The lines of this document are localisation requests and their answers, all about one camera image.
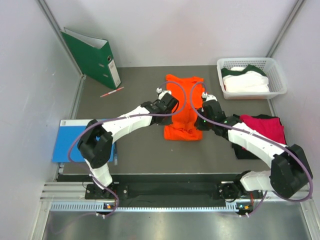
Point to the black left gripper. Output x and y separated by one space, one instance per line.
168 121

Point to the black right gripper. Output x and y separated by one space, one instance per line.
199 126

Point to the orange t shirt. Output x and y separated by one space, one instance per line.
186 92

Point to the black t shirt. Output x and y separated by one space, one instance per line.
240 152

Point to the magenta t shirt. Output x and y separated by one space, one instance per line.
268 126

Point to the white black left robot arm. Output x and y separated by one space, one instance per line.
97 143

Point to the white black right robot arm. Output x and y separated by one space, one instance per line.
289 170

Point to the dark green t shirt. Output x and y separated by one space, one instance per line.
250 68

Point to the white folded t shirt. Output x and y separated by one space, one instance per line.
250 82

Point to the red white pen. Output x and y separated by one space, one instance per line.
111 92

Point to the white plastic basket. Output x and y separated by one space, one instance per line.
276 79

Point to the green lever arch binder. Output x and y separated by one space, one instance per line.
94 57

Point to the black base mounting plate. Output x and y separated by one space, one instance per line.
173 194

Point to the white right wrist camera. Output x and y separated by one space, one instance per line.
208 97

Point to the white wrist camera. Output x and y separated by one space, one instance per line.
208 97
162 92

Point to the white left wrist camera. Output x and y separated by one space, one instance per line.
162 92

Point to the aluminium rail frame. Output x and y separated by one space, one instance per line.
69 216

